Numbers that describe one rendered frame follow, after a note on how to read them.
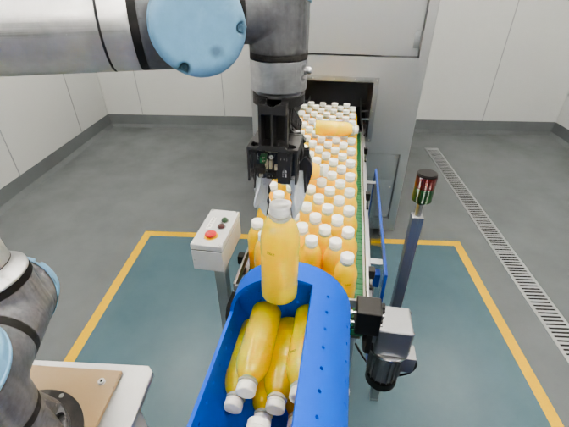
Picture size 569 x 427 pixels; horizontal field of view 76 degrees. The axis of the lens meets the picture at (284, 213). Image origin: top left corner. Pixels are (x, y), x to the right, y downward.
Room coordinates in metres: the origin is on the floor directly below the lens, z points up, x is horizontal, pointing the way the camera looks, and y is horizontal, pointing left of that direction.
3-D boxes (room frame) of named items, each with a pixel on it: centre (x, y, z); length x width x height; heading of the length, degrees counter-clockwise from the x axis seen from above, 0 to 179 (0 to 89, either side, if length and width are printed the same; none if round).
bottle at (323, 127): (1.72, -0.25, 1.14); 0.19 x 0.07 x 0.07; 80
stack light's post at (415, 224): (1.02, -0.45, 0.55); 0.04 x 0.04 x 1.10; 80
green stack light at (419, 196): (1.02, -0.45, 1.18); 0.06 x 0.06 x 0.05
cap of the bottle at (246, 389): (0.40, 0.07, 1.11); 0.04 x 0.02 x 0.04; 80
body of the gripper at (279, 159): (0.50, 0.01, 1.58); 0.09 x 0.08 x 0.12; 170
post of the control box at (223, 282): (0.95, 0.22, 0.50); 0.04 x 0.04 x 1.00; 80
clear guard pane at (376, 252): (1.28, -0.40, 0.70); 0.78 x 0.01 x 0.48; 170
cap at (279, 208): (0.52, 0.01, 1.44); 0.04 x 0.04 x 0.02
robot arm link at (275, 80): (0.50, 0.00, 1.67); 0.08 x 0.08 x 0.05
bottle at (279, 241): (0.52, 0.01, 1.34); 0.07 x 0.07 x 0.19
